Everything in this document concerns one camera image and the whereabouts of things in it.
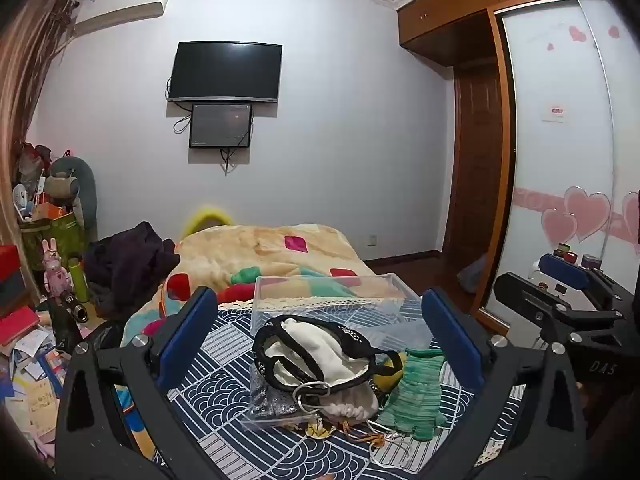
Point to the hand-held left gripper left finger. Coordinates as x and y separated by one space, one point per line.
187 327

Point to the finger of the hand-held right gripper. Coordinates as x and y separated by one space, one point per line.
535 302
565 267

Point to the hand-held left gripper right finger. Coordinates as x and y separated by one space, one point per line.
450 331

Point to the green knitted glove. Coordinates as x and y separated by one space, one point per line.
415 395

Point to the clear plastic storage box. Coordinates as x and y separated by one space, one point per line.
345 300

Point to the cream and black bag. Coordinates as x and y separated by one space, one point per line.
310 350

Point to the yellow and black soft toy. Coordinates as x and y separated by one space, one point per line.
387 377

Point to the small jars on shelf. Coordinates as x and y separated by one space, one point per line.
575 255

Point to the dark clothes pile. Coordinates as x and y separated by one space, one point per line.
130 265

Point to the navy wave-patterned bed sheet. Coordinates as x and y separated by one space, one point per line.
225 410

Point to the beige patchwork blanket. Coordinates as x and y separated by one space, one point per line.
260 250

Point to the yellow plush toy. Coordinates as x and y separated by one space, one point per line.
205 217

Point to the grey speckled cloth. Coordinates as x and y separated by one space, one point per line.
272 402

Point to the green bottle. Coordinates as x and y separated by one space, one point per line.
78 280

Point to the wooden wardrobe with sliding doors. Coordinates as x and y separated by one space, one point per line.
550 135

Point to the orange tassel charm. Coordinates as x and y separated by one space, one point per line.
374 441

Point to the brown wooden door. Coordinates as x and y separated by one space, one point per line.
472 170

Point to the pink rabbit figure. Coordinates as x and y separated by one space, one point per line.
56 275

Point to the green paper bag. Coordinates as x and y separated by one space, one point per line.
50 242

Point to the pile of papers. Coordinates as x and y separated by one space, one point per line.
30 385

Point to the red book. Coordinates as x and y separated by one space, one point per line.
17 325

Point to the grey plush toy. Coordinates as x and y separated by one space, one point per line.
67 187

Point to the red box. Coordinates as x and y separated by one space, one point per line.
10 262

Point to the small black monitor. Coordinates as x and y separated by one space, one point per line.
220 125

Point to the small white fan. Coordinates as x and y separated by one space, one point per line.
20 200

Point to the brown curtain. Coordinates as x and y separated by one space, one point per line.
25 85

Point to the white air conditioner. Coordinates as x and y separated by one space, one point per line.
120 7

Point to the black camera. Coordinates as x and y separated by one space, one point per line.
75 310

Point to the white wall outlet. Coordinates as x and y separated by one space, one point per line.
372 239

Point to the wall-mounted black television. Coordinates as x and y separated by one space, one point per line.
225 70

